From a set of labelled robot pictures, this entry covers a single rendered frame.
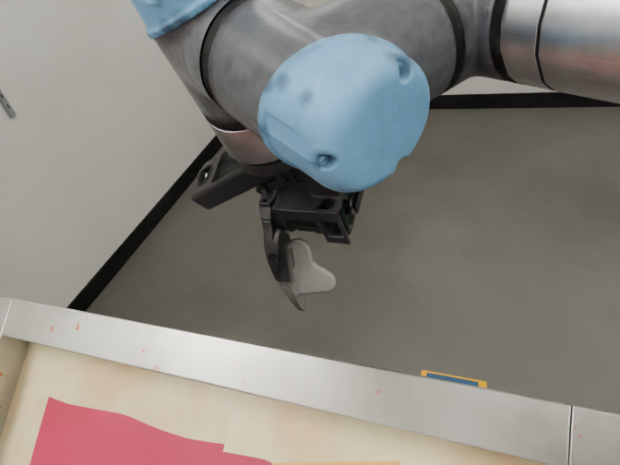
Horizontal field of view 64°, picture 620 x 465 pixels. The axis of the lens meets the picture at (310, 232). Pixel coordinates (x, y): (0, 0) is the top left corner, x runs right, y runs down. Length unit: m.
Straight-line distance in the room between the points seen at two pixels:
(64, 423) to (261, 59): 0.42
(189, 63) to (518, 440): 0.31
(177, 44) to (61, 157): 2.61
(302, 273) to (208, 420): 0.16
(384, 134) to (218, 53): 0.10
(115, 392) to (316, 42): 0.39
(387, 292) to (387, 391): 2.14
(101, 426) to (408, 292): 2.09
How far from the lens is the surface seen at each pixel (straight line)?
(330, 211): 0.42
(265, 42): 0.26
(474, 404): 0.37
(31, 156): 2.81
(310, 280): 0.50
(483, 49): 0.31
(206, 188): 0.48
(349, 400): 0.38
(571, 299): 2.52
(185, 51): 0.31
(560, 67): 0.29
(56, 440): 0.58
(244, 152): 0.38
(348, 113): 0.22
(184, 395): 0.48
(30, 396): 0.61
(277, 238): 0.46
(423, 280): 2.55
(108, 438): 0.53
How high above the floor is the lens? 1.87
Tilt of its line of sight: 40 degrees down
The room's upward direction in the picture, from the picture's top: 15 degrees counter-clockwise
